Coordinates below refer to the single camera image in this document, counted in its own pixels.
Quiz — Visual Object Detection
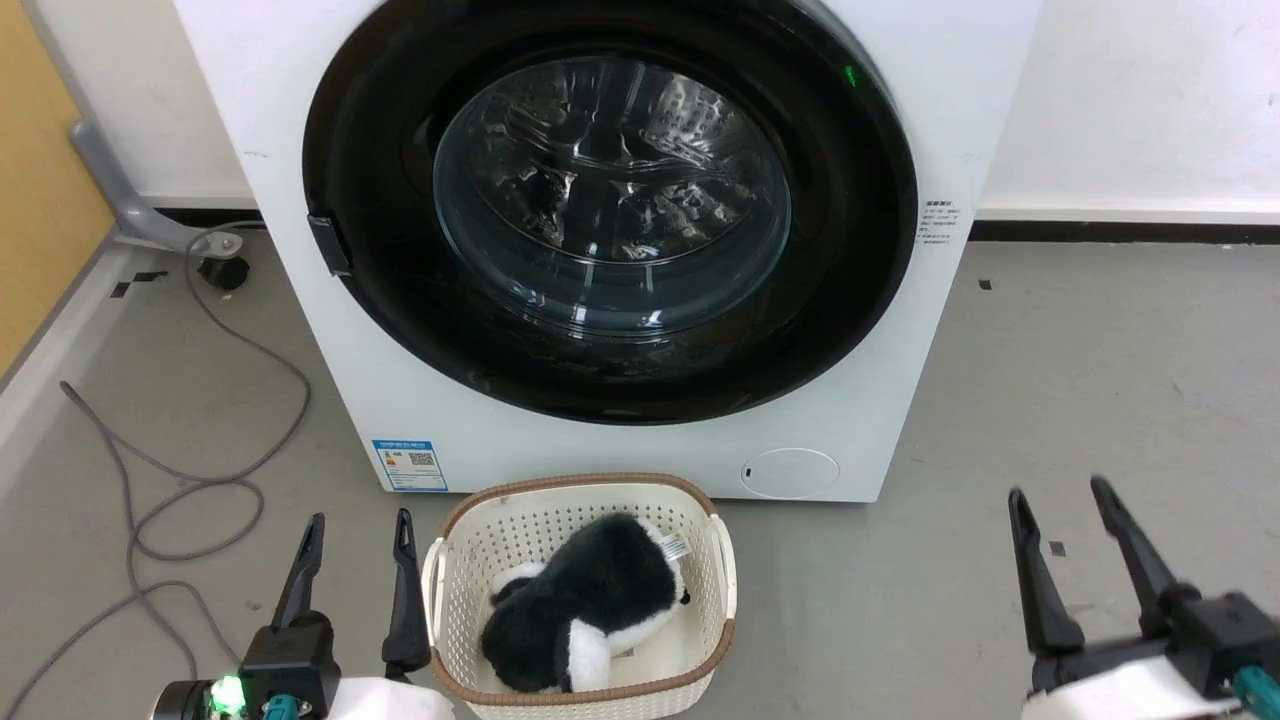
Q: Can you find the cream laundry basket brown rim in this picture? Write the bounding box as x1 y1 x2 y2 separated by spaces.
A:
421 473 739 720

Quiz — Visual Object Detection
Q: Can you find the black door latch handle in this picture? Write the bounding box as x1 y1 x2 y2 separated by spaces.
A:
307 212 354 278

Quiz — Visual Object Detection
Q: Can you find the blue energy label sticker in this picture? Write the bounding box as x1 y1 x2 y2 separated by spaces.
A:
372 439 449 493

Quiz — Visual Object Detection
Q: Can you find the small text warning sticker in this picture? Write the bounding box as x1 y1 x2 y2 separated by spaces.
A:
917 199 964 247

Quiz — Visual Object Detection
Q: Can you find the black caster wheel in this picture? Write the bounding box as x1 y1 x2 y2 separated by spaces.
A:
197 256 250 292

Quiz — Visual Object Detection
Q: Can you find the black and white plush toy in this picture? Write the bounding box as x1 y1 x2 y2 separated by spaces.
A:
479 513 692 694

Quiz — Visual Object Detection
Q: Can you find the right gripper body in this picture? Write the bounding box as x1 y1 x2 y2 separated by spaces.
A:
1020 590 1280 720

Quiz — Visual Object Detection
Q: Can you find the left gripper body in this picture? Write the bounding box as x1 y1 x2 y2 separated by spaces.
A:
238 612 456 720

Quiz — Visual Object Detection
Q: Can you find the grey metal stand leg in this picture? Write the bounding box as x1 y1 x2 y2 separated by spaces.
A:
69 120 247 257

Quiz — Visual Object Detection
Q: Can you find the grey power cable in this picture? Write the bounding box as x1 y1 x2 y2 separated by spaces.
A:
0 224 312 720

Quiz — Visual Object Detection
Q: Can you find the yellow wooden panel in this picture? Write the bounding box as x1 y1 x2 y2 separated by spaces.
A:
0 0 117 376

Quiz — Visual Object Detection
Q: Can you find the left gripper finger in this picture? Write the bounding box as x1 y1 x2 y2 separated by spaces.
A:
271 513 326 631
382 508 433 685

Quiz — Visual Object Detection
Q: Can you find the white front-load washing machine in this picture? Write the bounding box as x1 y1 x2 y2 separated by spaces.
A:
172 0 1041 503

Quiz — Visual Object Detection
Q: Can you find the black round washing machine door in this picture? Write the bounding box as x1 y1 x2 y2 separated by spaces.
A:
302 0 919 426

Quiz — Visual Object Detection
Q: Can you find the round white filter cover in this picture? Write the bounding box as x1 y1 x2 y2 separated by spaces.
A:
741 448 840 499

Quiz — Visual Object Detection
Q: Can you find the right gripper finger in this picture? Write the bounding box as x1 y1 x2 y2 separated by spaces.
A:
1089 476 1181 637
1007 488 1087 658

